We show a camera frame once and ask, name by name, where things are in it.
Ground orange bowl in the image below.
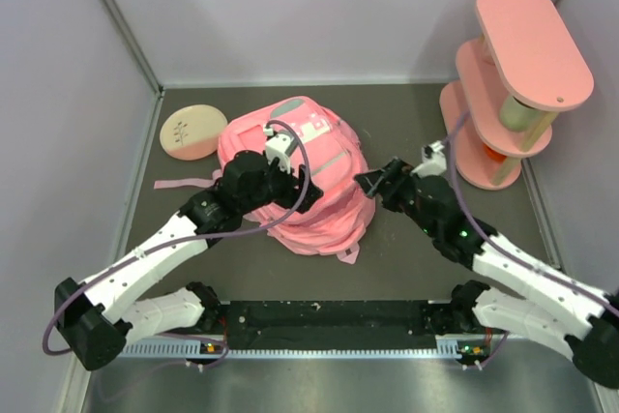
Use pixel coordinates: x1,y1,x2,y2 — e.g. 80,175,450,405
483,144,507,163

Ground grey slotted cable duct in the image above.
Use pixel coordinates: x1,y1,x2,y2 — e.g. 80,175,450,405
115,338,485,361

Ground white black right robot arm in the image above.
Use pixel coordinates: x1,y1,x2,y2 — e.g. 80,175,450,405
354,158,618,390

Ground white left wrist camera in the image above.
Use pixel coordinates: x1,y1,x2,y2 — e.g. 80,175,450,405
263,126,299,174

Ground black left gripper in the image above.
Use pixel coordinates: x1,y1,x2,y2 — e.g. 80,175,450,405
239,154,322,215

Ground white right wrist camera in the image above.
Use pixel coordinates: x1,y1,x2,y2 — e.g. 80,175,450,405
411,140,447,179

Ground cream and pink plate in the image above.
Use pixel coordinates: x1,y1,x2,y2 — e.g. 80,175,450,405
159,104,228,162

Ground pale green cup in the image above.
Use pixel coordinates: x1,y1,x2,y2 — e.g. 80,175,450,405
499,96,538,133

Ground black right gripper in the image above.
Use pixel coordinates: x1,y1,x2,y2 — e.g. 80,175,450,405
354,158,438,238

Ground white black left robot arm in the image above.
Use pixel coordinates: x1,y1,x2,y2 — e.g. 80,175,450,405
47,150,324,371

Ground pink three-tier wooden shelf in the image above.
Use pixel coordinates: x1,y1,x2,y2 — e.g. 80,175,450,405
439,0,594,191

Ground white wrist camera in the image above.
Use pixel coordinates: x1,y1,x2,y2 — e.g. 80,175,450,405
263,126,299,174
411,140,447,179

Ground pink student backpack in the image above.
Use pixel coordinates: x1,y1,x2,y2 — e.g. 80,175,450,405
155,96,375,263

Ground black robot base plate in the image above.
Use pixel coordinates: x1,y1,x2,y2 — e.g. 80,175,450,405
163,299,516,351

